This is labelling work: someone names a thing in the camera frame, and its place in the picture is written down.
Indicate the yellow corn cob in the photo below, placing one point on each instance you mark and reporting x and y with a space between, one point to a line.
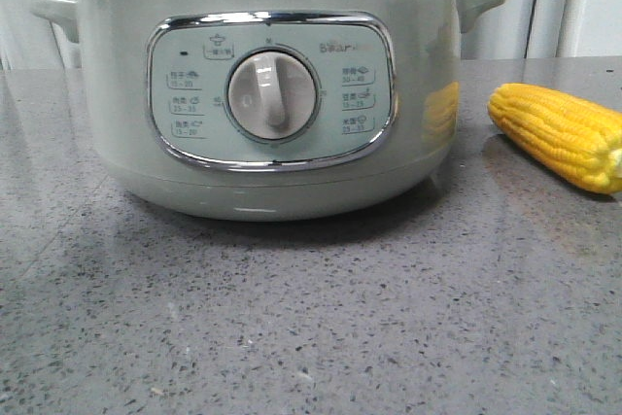
577 139

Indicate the pale green electric pot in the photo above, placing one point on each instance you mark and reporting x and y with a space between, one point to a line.
156 75

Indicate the white pot control knob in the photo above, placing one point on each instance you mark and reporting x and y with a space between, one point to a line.
271 95

